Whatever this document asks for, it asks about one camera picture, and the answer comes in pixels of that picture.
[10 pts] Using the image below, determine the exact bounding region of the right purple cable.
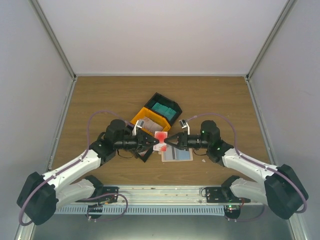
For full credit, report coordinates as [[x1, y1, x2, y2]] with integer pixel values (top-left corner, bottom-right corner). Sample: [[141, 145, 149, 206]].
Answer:
[[187, 112, 308, 214]]

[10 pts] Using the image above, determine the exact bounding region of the grey slotted cable duct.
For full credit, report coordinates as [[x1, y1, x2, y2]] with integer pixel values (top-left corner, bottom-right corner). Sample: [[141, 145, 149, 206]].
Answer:
[[55, 204, 225, 216]]

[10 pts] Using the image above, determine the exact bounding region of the purple cable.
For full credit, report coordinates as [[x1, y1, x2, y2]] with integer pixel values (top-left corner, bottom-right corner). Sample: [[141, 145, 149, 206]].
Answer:
[[187, 112, 308, 214], [18, 110, 137, 227]]

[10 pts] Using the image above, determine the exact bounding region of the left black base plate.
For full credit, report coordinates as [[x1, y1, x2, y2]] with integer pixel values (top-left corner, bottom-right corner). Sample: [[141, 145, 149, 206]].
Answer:
[[98, 186, 119, 204]]

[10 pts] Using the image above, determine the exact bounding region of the aluminium rail frame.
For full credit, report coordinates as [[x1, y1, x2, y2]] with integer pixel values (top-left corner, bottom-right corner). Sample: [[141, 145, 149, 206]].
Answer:
[[57, 183, 301, 207]]

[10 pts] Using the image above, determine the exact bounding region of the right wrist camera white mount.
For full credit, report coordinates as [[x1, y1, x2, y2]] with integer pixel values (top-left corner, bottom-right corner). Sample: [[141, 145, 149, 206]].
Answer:
[[179, 119, 190, 135]]

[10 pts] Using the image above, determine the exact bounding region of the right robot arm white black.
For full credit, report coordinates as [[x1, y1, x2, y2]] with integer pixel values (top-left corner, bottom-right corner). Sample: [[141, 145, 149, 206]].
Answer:
[[164, 120, 309, 220]]

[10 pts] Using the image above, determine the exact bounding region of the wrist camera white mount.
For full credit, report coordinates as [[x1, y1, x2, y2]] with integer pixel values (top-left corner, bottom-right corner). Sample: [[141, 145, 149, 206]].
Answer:
[[179, 119, 190, 135], [132, 119, 144, 136]]

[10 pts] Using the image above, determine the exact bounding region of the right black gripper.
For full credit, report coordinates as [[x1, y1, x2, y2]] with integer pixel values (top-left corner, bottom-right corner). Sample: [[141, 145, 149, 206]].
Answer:
[[164, 131, 210, 151]]

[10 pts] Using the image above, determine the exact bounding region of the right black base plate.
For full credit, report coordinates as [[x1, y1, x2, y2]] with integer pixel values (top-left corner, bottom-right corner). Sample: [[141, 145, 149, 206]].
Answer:
[[200, 186, 251, 204]]

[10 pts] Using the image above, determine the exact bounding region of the right aluminium corner post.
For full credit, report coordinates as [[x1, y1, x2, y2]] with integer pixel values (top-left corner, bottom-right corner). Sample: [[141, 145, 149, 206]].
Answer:
[[245, 0, 298, 81]]

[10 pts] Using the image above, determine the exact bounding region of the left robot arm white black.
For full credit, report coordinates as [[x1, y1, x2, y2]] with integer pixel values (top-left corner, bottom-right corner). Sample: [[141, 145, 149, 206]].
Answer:
[[16, 119, 159, 227]]

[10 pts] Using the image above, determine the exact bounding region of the orange bin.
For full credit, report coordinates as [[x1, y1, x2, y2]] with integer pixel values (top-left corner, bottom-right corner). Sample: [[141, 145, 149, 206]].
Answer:
[[130, 107, 171, 136]]

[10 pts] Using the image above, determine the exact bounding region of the red white circle card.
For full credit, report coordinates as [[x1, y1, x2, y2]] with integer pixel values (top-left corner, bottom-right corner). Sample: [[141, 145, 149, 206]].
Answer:
[[153, 131, 168, 152]]

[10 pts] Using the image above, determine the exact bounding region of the aluminium corner post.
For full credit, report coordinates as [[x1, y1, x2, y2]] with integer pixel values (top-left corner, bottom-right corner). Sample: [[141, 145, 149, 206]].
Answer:
[[28, 0, 77, 81], [245, 0, 298, 81]]

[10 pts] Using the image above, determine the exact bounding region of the white pink cards stack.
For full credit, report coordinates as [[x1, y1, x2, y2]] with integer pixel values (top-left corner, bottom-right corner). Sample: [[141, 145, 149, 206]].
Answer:
[[142, 116, 163, 135]]

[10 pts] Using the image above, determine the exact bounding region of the left aluminium corner post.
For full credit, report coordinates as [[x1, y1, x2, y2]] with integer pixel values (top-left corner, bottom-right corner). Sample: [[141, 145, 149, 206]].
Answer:
[[28, 0, 77, 81]]

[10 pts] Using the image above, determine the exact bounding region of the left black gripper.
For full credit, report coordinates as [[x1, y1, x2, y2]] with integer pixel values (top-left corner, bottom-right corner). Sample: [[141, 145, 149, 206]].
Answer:
[[115, 130, 160, 154]]

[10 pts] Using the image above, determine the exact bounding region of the teal cards stack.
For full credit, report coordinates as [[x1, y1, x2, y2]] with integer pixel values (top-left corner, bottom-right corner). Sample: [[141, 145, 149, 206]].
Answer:
[[151, 102, 177, 121]]

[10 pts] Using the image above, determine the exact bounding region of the black bin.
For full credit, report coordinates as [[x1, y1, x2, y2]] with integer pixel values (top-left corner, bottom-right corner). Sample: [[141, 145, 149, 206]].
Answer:
[[144, 92, 183, 126], [134, 148, 153, 163]]

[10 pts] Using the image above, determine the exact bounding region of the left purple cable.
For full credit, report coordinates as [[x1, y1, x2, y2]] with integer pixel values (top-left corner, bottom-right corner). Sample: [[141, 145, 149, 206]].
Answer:
[[18, 110, 137, 227]]

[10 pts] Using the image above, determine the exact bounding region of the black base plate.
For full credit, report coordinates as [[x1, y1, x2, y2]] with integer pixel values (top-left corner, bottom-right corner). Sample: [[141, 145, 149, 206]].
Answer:
[[200, 186, 251, 204], [98, 186, 119, 204]]

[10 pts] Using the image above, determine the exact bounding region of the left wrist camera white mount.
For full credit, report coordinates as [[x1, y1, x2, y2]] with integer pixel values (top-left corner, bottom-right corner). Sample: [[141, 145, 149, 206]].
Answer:
[[132, 119, 144, 136]]

